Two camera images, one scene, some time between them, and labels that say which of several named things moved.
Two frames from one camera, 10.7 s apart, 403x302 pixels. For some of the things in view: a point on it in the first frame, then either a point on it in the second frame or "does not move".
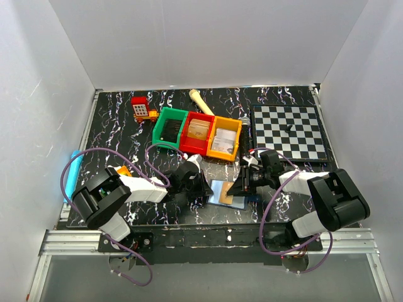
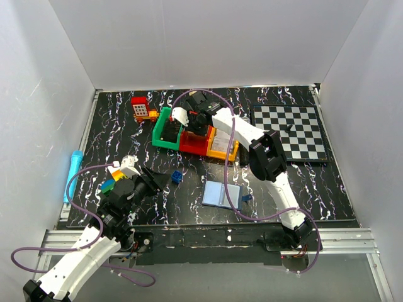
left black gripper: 203,189 -> 158,180
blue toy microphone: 73,173 does not move
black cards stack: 171,130 does not move
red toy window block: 140,105 does not move
